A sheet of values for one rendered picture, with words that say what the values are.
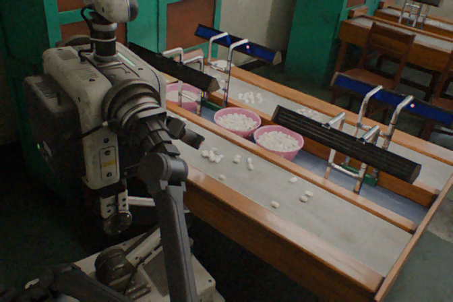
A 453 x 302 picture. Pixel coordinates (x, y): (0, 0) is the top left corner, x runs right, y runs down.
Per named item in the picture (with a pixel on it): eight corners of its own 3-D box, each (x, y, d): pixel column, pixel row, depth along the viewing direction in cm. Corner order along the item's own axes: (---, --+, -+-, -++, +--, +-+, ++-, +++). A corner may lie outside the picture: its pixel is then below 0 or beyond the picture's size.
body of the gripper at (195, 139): (189, 129, 194) (180, 124, 187) (205, 137, 189) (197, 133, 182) (182, 141, 194) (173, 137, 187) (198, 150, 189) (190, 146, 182)
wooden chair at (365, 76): (322, 119, 412) (346, 27, 362) (348, 108, 438) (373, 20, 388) (361, 139, 386) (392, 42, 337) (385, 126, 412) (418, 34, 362)
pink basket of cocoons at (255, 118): (251, 149, 231) (254, 135, 226) (206, 138, 237) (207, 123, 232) (263, 127, 253) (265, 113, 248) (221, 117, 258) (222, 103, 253)
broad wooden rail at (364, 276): (360, 325, 156) (374, 292, 146) (69, 134, 245) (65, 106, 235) (373, 305, 164) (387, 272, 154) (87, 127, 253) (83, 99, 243)
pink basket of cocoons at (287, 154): (283, 172, 215) (286, 158, 210) (242, 152, 229) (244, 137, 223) (309, 153, 234) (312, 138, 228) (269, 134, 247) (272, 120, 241)
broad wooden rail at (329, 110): (443, 191, 231) (457, 164, 221) (197, 83, 320) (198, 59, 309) (449, 182, 239) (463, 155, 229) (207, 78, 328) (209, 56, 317)
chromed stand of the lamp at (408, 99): (374, 187, 212) (403, 108, 188) (338, 170, 222) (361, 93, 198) (388, 171, 225) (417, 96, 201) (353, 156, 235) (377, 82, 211)
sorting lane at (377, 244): (384, 281, 157) (385, 277, 155) (84, 106, 245) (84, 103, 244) (411, 238, 177) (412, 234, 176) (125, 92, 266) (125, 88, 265)
